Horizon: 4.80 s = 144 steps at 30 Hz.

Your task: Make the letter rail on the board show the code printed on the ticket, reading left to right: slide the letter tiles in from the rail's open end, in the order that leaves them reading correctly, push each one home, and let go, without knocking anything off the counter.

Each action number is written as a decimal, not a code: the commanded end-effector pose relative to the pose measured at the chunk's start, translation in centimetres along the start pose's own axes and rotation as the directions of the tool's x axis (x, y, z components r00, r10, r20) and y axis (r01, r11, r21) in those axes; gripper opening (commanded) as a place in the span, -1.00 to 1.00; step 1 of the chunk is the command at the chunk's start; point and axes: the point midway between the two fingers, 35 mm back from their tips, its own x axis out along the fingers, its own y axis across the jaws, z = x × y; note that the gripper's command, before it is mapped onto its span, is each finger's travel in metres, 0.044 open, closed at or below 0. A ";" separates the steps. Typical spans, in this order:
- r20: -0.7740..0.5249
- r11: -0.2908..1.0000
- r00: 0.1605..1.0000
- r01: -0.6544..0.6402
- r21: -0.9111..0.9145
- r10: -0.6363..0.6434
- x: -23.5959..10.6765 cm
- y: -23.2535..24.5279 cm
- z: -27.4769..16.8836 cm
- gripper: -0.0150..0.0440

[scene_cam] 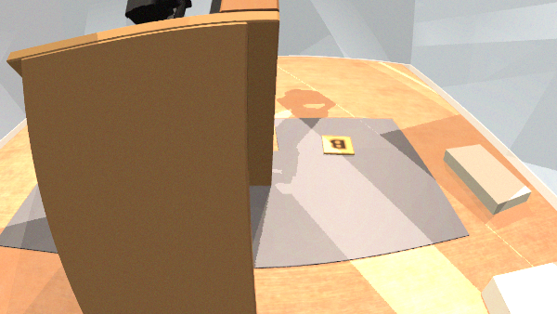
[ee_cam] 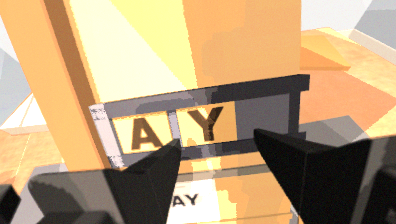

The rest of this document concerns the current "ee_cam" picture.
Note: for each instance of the orange tile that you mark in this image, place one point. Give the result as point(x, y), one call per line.
point(143, 132)
point(207, 124)

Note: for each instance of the white paper ticket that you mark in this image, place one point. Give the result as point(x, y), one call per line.
point(194, 201)

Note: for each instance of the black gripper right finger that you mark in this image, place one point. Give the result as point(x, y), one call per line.
point(325, 184)

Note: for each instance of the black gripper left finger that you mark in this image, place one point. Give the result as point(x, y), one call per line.
point(140, 194)

